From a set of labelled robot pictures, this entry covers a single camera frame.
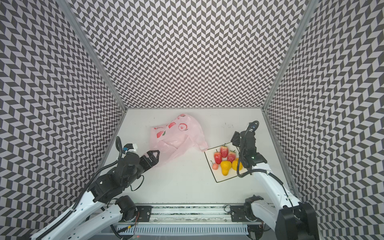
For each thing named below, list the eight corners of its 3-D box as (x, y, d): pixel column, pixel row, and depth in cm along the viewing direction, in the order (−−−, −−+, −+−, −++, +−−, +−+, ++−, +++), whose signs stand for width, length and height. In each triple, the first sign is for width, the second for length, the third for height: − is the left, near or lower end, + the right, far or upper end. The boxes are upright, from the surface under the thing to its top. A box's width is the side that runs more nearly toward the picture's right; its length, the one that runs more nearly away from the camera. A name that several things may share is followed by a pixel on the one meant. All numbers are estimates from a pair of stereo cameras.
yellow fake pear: (221, 175, 85) (222, 173, 82) (220, 162, 90) (220, 160, 87) (231, 175, 85) (233, 173, 82) (230, 162, 90) (231, 159, 87)
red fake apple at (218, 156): (214, 164, 89) (215, 162, 87) (214, 153, 94) (214, 152, 92) (222, 164, 89) (222, 162, 87) (221, 153, 94) (221, 152, 92)
